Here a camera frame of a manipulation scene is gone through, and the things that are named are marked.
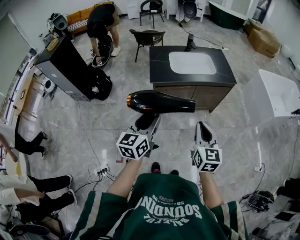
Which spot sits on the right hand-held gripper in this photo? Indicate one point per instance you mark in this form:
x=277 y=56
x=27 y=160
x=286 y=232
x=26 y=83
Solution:
x=212 y=155

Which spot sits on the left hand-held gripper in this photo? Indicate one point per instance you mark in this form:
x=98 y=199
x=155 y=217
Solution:
x=132 y=146

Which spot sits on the black orange hair dryer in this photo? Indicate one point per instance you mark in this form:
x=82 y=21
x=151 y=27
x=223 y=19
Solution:
x=161 y=102

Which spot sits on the black vanity cabinet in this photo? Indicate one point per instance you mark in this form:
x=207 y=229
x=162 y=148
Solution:
x=194 y=62

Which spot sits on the person's right forearm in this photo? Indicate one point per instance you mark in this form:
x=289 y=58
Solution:
x=211 y=189

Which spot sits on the person's left forearm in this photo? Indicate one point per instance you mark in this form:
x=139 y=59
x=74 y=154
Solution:
x=126 y=178

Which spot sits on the person's black shoe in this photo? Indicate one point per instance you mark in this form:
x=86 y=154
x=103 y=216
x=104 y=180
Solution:
x=155 y=167
x=174 y=172

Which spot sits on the black backpack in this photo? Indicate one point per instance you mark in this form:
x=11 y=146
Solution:
x=103 y=84

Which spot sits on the black open equipment case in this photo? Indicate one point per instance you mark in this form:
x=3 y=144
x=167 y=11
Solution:
x=103 y=58

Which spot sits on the white bathtub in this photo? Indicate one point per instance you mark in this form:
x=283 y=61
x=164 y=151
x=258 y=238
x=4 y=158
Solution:
x=274 y=93

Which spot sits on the person's green printed shirt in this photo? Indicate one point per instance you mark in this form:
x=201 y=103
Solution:
x=164 y=211

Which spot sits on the dark round-back chair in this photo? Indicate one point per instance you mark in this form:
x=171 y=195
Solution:
x=152 y=9
x=147 y=37

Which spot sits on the black faucet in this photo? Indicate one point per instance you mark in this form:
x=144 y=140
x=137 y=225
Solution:
x=190 y=43

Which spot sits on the tall black cabinet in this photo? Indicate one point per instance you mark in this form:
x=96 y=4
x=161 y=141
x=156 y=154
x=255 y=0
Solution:
x=68 y=68

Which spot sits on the small white round device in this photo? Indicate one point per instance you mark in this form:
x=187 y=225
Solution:
x=48 y=85

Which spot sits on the large cardboard box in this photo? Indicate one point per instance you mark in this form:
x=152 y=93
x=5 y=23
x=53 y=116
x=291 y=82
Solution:
x=263 y=42

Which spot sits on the white water dispenser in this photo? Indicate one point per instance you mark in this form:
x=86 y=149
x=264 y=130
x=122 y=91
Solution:
x=133 y=9

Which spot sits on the green bathtub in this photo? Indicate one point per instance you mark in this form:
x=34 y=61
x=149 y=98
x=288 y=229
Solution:
x=225 y=16

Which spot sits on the wooden table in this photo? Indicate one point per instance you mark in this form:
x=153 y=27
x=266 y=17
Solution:
x=27 y=93

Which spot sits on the small flat cardboard box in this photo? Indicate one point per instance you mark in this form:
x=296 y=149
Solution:
x=52 y=44

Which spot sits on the orange sofa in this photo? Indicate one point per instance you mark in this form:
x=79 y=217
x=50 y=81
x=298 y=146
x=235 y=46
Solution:
x=79 y=14

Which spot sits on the white grey pod machine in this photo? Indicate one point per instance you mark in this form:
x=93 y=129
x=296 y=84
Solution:
x=59 y=23

